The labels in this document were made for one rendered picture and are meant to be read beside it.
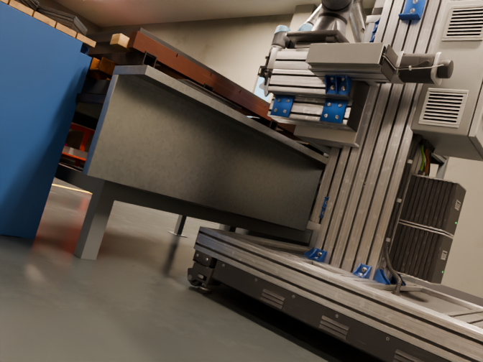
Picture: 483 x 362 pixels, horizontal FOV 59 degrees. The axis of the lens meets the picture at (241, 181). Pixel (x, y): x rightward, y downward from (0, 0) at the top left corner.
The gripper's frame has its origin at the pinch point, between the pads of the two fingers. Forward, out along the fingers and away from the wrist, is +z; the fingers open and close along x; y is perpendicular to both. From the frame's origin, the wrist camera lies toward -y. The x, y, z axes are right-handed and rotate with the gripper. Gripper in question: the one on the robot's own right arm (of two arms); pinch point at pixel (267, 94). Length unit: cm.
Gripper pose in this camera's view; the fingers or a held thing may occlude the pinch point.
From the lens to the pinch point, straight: 217.6
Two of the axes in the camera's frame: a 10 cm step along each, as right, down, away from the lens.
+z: -2.8, 9.6, -0.4
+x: -6.6, -2.2, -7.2
